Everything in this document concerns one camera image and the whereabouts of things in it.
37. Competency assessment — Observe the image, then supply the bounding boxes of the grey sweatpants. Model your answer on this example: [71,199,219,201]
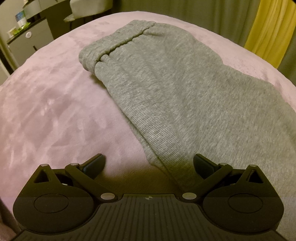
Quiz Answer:
[79,20,295,240]

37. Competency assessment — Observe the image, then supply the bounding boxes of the green curtain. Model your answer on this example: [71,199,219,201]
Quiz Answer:
[113,0,295,82]

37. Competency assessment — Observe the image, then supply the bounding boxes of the pink bed blanket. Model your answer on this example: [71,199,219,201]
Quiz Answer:
[1,11,295,210]

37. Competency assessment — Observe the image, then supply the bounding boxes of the grey cabinet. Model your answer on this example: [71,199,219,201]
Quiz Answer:
[6,18,54,70]

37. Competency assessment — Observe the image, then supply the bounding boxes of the grey chair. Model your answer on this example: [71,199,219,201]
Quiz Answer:
[64,0,113,23]

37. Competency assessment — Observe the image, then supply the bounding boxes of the yellow curtain strip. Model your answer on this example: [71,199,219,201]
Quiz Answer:
[244,0,295,68]

